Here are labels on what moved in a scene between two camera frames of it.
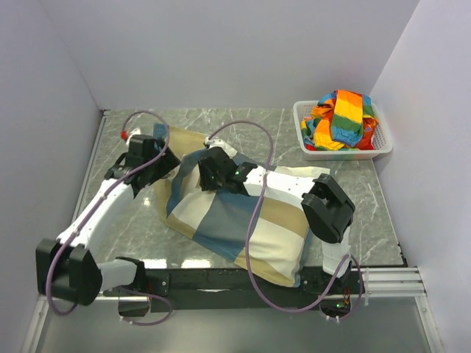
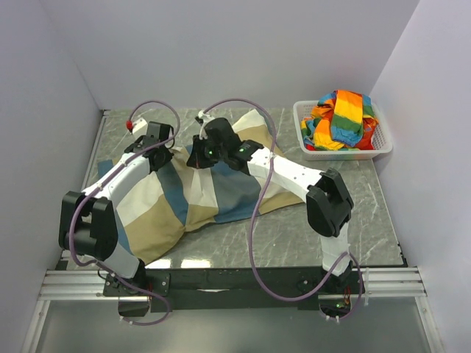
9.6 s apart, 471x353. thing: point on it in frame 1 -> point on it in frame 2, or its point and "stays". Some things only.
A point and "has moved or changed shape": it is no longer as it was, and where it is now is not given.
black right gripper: [205, 184] -> [196, 159]
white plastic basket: [303, 109] stays
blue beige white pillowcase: [218, 220] has moved or changed shape
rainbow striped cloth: [342, 120] stays
